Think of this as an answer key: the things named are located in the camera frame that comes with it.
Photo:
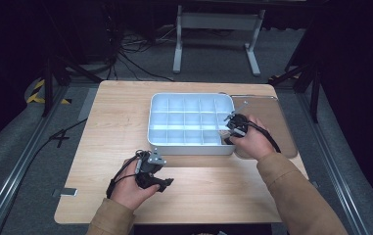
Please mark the white metal table frame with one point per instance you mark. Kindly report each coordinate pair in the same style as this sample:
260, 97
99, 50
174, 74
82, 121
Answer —
218, 21

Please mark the white compartment storage box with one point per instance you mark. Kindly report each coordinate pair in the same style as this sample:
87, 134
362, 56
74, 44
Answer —
190, 124

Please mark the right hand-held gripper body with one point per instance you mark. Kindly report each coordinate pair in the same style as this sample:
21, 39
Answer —
238, 125

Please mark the person's right hand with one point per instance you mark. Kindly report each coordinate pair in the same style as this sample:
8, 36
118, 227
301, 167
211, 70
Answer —
256, 143

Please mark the person's left hand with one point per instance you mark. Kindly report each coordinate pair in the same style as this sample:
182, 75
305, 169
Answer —
130, 192

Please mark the black tripod stand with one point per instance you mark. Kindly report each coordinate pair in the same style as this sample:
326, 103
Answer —
314, 84
48, 84

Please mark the beige sock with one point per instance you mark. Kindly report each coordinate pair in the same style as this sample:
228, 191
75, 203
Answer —
222, 133

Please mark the yellow black floor tape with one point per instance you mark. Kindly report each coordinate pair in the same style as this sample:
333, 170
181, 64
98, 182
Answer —
35, 96

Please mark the aluminium floor rail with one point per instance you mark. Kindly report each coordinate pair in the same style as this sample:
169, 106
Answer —
331, 156
17, 169

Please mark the grey floor strip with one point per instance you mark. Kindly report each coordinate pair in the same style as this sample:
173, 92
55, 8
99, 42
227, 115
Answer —
87, 104

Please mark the silver tape piece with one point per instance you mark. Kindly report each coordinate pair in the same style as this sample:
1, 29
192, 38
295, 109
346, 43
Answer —
66, 192

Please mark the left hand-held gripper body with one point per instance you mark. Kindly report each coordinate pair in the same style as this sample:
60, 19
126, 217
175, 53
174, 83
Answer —
149, 166

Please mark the clear storage box lid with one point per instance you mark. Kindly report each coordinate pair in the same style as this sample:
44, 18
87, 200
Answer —
272, 124

